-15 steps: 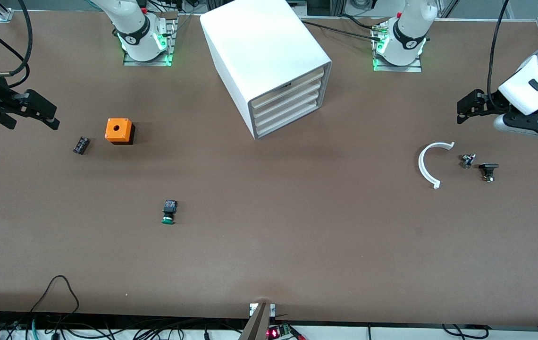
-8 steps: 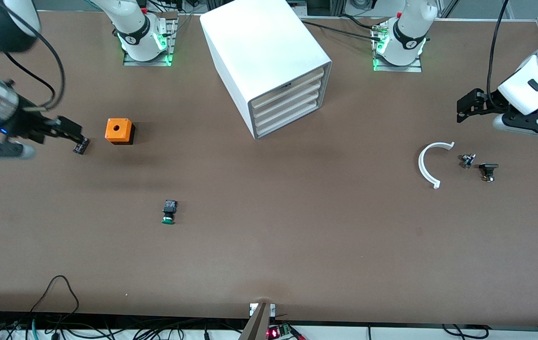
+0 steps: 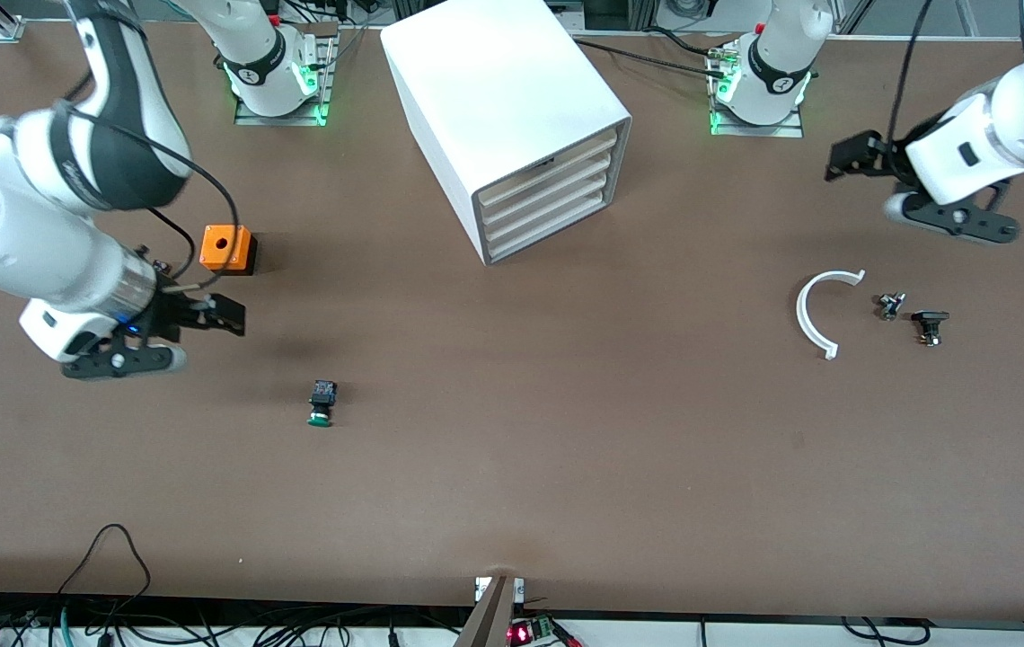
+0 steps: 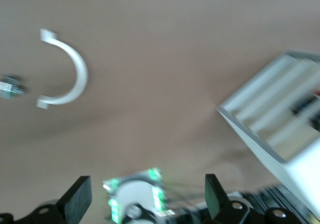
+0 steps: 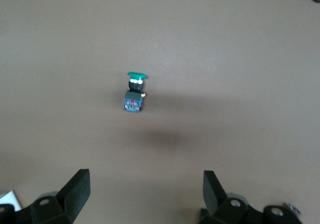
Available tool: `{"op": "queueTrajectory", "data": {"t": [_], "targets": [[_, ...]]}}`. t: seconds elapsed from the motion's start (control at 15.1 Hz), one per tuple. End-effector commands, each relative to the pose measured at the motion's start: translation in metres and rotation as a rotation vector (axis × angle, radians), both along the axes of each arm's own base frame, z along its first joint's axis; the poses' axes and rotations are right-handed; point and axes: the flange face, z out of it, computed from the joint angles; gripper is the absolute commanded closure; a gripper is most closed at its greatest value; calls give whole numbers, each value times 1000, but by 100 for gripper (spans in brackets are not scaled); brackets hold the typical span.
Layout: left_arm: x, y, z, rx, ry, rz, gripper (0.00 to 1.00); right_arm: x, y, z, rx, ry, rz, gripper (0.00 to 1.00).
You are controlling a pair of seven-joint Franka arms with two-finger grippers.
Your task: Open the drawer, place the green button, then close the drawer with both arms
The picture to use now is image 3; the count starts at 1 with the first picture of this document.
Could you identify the aluminium frame corner bracket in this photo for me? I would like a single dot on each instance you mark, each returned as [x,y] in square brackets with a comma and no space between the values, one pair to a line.
[4,22]

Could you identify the aluminium frame profile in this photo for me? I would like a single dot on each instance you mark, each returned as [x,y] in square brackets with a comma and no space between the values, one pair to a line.
[858,16]

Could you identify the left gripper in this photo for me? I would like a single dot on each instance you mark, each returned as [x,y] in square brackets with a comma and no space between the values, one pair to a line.
[887,158]

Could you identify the small silver switch part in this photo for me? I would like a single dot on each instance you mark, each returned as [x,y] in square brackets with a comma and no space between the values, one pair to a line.
[891,305]

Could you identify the white drawer cabinet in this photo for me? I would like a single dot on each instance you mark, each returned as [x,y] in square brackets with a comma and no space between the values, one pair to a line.
[494,90]

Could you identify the orange button enclosure box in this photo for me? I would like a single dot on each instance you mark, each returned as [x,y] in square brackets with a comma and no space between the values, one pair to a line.
[225,247]

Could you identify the white plastic drawer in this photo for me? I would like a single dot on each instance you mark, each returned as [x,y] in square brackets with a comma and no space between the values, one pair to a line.
[575,181]
[575,210]
[575,164]

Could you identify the grey camera post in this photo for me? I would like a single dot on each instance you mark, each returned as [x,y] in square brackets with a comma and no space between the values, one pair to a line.
[489,620]

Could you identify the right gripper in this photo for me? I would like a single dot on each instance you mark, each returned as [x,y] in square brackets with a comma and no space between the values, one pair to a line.
[167,314]

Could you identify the small black switch part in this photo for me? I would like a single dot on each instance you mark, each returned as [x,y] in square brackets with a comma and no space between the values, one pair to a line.
[930,323]

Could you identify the white curved plastic arc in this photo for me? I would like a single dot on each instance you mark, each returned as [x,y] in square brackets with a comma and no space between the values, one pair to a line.
[805,314]

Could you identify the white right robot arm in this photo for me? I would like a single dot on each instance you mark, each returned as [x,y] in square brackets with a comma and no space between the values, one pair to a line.
[27,234]

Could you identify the green terminal block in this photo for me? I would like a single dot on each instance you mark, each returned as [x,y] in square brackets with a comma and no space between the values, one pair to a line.
[543,626]

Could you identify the green push button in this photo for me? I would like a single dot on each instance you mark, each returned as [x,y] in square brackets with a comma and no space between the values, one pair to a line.
[323,403]

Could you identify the white divider panel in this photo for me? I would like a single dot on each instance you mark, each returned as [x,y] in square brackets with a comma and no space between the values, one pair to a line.
[575,198]

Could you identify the red LED circuit board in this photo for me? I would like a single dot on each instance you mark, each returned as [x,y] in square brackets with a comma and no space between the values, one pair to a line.
[521,634]

